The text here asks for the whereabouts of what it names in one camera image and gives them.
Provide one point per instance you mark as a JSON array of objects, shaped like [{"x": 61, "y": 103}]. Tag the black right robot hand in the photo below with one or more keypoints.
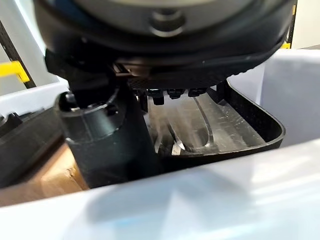
[{"x": 160, "y": 37}]

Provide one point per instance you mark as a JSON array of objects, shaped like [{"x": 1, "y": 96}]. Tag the yellow and black shelf upright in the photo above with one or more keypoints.
[{"x": 290, "y": 27}]

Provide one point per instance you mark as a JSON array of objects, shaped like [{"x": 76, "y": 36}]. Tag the yellow shelf beam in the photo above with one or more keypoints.
[{"x": 12, "y": 68}]

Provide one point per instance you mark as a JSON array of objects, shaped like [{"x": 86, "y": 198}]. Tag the white plastic box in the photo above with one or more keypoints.
[{"x": 175, "y": 212}]

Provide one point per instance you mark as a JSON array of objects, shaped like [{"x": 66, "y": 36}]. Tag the black sole-shaped tray part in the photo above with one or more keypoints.
[{"x": 245, "y": 125}]

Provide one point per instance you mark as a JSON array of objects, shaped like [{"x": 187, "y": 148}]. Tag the brown cardboard sheet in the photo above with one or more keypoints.
[{"x": 50, "y": 180}]

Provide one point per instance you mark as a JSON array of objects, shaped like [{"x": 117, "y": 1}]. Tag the black perforated shelf post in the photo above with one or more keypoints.
[{"x": 15, "y": 47}]

